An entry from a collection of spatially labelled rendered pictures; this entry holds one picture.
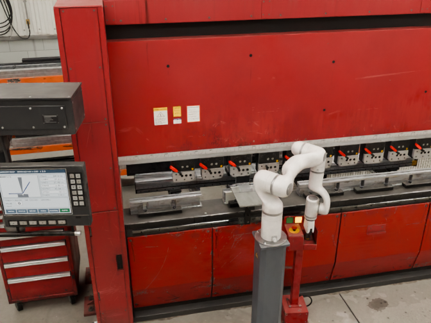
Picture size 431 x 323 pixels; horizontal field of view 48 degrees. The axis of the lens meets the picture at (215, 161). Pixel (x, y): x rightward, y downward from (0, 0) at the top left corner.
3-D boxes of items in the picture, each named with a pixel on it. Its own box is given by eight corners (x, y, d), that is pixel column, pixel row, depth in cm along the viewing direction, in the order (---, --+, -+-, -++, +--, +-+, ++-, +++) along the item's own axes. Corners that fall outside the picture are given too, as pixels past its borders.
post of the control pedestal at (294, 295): (290, 306, 365) (296, 246, 341) (289, 300, 369) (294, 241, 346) (298, 305, 365) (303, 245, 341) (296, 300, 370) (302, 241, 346)
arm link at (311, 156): (260, 195, 278) (285, 204, 269) (260, 177, 271) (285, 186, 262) (306, 154, 309) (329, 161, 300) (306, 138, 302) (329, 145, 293)
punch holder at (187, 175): (172, 182, 332) (172, 161, 325) (171, 177, 340) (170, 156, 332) (194, 181, 335) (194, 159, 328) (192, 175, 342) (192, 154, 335)
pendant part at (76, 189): (5, 227, 257) (-9, 166, 242) (12, 215, 268) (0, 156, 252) (91, 226, 259) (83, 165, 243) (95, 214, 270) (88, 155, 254)
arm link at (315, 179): (336, 170, 317) (329, 212, 329) (311, 166, 322) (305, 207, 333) (334, 175, 309) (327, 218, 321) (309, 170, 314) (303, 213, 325)
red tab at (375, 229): (367, 235, 372) (369, 227, 369) (366, 233, 374) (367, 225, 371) (385, 232, 375) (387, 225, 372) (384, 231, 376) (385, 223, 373)
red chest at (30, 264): (11, 318, 370) (-16, 204, 326) (21, 275, 414) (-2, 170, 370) (79, 308, 379) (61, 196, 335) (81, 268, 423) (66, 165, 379)
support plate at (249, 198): (240, 207, 324) (240, 206, 323) (230, 188, 347) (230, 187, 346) (265, 204, 327) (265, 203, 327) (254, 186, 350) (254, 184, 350)
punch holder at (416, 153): (412, 159, 365) (416, 139, 358) (406, 154, 373) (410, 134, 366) (430, 157, 368) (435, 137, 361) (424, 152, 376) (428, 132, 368)
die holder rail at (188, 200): (131, 214, 338) (129, 202, 334) (130, 209, 343) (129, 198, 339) (202, 206, 347) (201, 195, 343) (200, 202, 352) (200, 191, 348)
